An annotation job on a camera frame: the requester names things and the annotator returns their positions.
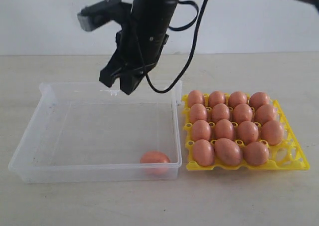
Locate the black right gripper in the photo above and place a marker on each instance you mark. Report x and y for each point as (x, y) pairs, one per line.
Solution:
(151, 19)

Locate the clear plastic bin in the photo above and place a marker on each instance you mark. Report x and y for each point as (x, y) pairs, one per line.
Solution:
(86, 132)

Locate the brown egg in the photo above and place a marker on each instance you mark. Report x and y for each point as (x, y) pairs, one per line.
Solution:
(224, 129)
(248, 132)
(195, 97)
(236, 98)
(216, 97)
(219, 112)
(242, 112)
(155, 157)
(265, 113)
(259, 99)
(273, 132)
(256, 154)
(228, 152)
(200, 130)
(203, 153)
(197, 112)

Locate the yellow plastic egg tray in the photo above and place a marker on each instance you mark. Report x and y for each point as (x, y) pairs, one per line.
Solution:
(285, 156)

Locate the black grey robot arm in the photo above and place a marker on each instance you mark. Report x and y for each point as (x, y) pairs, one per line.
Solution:
(129, 26)

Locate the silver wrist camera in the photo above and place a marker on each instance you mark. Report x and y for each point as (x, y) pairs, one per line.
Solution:
(95, 16)

